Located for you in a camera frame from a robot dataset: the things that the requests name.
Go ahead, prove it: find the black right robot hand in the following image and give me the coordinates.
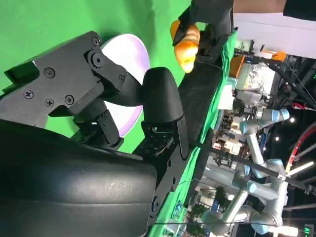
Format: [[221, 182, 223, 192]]
[[0, 31, 190, 237]]

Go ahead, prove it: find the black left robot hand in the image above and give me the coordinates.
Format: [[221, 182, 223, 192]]
[[172, 0, 234, 62]]

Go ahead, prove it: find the orange and white bread roll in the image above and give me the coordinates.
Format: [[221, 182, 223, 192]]
[[170, 20, 201, 74]]

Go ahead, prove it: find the orange box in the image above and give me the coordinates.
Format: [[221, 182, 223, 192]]
[[229, 55, 245, 78]]

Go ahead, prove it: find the lilac plate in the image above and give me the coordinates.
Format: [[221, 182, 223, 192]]
[[100, 34, 151, 138]]

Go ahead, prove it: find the green table cloth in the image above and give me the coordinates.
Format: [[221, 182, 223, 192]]
[[0, 0, 239, 237]]

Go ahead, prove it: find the red cable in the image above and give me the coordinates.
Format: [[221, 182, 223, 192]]
[[285, 127, 316, 173]]

